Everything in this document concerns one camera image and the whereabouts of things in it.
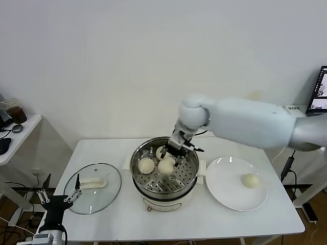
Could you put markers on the white round plate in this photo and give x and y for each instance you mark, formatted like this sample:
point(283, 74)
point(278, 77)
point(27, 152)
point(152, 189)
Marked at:
point(224, 183)

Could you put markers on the glass pot lid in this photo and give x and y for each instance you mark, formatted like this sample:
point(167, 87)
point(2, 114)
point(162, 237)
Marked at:
point(102, 196)

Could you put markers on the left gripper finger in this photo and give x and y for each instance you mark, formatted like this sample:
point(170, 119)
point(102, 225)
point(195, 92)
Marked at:
point(43, 195)
point(76, 191)

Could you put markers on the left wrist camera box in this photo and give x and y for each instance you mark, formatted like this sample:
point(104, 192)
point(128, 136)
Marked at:
point(43, 239)

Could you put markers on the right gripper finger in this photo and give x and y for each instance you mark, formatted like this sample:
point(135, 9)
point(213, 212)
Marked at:
point(179, 160)
point(163, 151)

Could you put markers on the dark open laptop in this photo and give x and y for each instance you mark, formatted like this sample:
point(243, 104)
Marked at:
point(320, 86)

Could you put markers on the small grey round disc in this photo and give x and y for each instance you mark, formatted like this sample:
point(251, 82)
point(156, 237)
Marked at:
point(17, 128)

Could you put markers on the black computer mouse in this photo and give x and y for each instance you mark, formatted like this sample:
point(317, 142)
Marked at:
point(4, 146)

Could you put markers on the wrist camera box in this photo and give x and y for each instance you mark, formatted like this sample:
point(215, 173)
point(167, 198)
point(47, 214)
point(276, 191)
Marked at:
point(178, 140)
point(43, 239)

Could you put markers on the black desk device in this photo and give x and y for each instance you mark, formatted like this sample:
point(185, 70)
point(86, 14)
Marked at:
point(3, 121)

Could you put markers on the small white printed label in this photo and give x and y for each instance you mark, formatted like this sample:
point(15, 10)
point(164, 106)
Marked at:
point(293, 108)

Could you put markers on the black floor power strip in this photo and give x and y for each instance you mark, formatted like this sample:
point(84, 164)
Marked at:
point(310, 213)

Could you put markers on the white steamed baozi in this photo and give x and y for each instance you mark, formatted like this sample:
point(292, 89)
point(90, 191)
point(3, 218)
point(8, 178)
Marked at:
point(159, 153)
point(146, 166)
point(165, 167)
point(250, 180)

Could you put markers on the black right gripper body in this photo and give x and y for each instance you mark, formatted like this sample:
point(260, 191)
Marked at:
point(176, 151)

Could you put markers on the white side table with cup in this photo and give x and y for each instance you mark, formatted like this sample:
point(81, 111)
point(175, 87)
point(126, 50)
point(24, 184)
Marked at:
point(28, 125)

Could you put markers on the white side table with laptop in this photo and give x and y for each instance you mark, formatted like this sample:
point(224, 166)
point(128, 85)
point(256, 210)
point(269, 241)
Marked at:
point(311, 189)

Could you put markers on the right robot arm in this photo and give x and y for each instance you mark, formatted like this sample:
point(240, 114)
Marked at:
point(250, 122)

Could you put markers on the stainless steel steamer basket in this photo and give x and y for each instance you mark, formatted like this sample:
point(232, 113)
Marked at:
point(178, 181)

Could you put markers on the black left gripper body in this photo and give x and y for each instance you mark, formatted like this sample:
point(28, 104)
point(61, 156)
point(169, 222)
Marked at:
point(55, 206)

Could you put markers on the white wall socket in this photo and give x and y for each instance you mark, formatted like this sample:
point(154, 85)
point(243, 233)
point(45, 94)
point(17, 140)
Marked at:
point(38, 173)

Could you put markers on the iced coffee plastic cup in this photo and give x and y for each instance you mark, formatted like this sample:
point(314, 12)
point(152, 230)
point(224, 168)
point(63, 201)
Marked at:
point(18, 114)

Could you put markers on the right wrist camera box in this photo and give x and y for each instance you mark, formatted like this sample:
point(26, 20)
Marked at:
point(178, 140)

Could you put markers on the white electric cooking pot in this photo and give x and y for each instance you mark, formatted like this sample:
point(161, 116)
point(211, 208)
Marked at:
point(163, 205)

